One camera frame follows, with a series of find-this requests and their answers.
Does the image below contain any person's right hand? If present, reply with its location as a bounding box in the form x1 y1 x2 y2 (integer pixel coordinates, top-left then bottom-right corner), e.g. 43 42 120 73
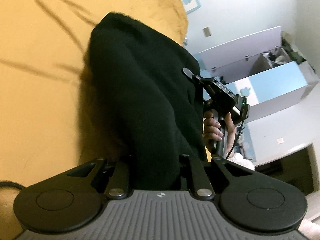
202 111 236 154

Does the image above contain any black garment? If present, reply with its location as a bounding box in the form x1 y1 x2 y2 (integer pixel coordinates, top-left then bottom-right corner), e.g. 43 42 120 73
88 13 206 191

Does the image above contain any mustard yellow bed cover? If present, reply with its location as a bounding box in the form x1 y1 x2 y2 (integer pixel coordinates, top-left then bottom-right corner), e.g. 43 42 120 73
1 0 188 239

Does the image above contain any white blue toy chest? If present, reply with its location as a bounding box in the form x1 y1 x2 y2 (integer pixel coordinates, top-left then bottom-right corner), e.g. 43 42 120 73
200 27 319 122

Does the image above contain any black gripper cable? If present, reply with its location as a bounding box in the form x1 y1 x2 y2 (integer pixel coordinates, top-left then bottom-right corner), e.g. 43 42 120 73
224 118 247 159

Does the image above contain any beige wall switch plate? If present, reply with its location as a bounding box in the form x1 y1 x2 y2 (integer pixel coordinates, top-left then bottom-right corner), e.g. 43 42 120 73
202 27 212 37

